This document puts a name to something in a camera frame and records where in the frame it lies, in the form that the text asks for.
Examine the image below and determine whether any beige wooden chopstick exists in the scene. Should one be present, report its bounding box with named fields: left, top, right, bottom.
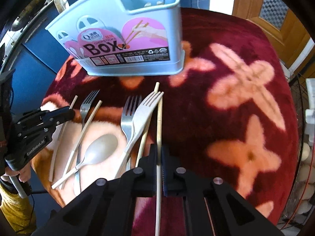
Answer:
left=135, top=113, right=154, bottom=169
left=59, top=100, right=102, bottom=190
left=48, top=95, right=78, bottom=182
left=154, top=82, right=164, bottom=236

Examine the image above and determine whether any light blue utensil box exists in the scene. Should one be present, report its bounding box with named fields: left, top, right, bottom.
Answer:
left=45, top=0, right=186, bottom=77

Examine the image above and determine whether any blue kitchen cabinet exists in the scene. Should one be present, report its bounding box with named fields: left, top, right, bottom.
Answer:
left=0, top=0, right=128, bottom=109

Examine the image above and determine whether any wire basket with eggs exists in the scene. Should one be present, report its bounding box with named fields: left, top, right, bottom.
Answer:
left=287, top=72, right=315, bottom=227

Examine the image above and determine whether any beige plastic fork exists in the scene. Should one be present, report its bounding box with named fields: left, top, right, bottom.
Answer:
left=114, top=91, right=164, bottom=177

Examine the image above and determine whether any wooden door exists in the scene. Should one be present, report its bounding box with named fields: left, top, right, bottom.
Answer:
left=231, top=0, right=315, bottom=73

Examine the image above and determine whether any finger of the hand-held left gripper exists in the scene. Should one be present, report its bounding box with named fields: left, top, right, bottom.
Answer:
left=18, top=117, right=73, bottom=141
left=16, top=106, right=75, bottom=129

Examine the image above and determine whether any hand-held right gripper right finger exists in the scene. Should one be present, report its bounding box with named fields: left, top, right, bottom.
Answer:
left=161, top=145, right=286, bottom=236

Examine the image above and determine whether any white plastic object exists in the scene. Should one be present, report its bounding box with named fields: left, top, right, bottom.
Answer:
left=305, top=78, right=315, bottom=143

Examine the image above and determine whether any black wok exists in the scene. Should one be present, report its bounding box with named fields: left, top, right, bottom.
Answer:
left=11, top=5, right=47, bottom=32

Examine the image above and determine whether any red floral blanket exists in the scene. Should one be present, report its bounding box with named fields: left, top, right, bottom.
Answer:
left=32, top=7, right=296, bottom=236

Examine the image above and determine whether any person's left hand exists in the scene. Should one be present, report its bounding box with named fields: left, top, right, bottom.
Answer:
left=0, top=168, right=32, bottom=185

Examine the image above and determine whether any metal fork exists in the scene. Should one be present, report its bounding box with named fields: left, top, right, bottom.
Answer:
left=120, top=95, right=143, bottom=171
left=73, top=89, right=100, bottom=196

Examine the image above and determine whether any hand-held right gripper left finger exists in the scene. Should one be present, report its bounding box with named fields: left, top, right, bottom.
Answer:
left=32, top=144, right=158, bottom=236

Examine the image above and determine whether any beige plastic spoon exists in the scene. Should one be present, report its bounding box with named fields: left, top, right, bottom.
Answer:
left=51, top=134, right=119, bottom=190

